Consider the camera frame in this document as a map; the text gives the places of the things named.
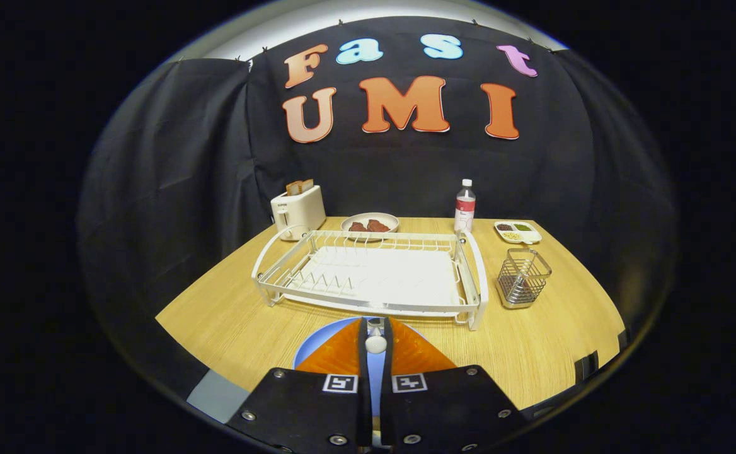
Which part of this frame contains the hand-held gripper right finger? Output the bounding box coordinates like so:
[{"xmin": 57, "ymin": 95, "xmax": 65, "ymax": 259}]
[{"xmin": 380, "ymin": 317, "xmax": 530, "ymax": 454}]

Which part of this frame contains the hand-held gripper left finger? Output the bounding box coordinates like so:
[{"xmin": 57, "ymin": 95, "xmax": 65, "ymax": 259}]
[{"xmin": 226, "ymin": 317, "xmax": 372, "ymax": 454}]

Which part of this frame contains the white-handled spoon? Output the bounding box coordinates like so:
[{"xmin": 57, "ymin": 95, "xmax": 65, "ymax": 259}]
[{"xmin": 365, "ymin": 317, "xmax": 388, "ymax": 355}]

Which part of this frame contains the blue plate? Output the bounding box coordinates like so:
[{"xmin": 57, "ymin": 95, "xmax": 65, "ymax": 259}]
[{"xmin": 292, "ymin": 315, "xmax": 429, "ymax": 418}]

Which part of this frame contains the white wire dish rack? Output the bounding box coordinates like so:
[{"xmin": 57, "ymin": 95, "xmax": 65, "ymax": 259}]
[{"xmin": 251, "ymin": 225, "xmax": 490, "ymax": 332}]

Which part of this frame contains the metal wire basket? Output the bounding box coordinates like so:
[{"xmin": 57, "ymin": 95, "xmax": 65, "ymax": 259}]
[{"xmin": 495, "ymin": 247, "xmax": 553, "ymax": 310}]

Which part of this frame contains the white divided dish with beans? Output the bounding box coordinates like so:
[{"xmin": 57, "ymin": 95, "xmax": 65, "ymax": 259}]
[{"xmin": 493, "ymin": 220, "xmax": 543, "ymax": 245}]

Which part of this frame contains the white bowl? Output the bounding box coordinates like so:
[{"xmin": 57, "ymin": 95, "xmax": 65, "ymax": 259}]
[{"xmin": 340, "ymin": 212, "xmax": 401, "ymax": 243}]

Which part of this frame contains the white toaster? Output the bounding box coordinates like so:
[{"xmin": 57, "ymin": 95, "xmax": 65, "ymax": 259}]
[{"xmin": 270, "ymin": 184, "xmax": 328, "ymax": 242}]

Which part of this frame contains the clear bottle with red label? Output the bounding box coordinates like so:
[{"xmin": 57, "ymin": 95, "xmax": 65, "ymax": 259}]
[{"xmin": 453, "ymin": 178, "xmax": 477, "ymax": 234}]

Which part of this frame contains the black backdrop cloth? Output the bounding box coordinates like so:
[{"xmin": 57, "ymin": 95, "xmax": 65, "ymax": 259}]
[{"xmin": 78, "ymin": 15, "xmax": 678, "ymax": 355}]

